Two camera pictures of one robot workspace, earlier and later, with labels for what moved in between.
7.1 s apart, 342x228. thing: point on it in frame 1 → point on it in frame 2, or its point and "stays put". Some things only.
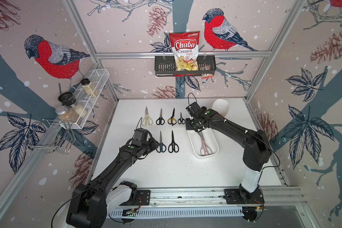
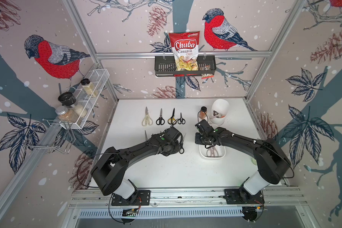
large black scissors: [160, 120] stays put
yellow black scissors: [172, 120] stays put
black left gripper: [154, 144] → [176, 150]
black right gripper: [187, 126] → [196, 140]
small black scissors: [181, 120] stays put
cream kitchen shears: [147, 120] stays put
